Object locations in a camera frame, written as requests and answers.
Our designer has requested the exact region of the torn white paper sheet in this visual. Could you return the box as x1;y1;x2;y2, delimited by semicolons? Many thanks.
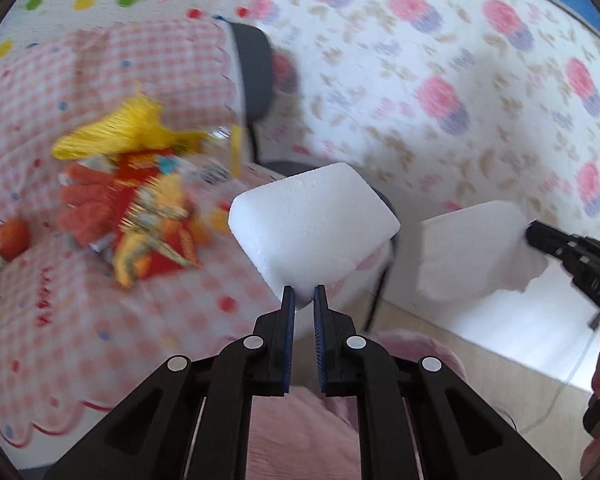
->
416;200;548;304

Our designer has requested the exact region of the white foam block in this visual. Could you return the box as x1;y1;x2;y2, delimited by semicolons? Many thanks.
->
228;162;401;302

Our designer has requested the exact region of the orange knitted glove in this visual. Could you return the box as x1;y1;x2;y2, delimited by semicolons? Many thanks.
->
56;162;117;248

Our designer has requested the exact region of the pink checkered chair cover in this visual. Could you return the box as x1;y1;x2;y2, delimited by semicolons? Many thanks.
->
0;20;277;467

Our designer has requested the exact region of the red snack package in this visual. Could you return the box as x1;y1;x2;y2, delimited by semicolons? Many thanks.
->
110;150;209;288

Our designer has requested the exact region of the orange fruit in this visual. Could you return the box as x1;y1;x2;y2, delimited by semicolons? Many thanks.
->
0;218;31;262

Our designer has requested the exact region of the clear plastic bottle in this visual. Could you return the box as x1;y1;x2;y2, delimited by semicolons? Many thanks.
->
201;124;244;179

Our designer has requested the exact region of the yellow mesh net bag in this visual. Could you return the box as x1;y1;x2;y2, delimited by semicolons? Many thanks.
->
52;92;207;160

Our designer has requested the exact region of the grey office chair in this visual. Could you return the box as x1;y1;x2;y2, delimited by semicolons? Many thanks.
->
227;20;401;334

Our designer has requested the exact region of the floral wall cloth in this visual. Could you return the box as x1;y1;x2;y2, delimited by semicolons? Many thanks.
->
250;0;600;238

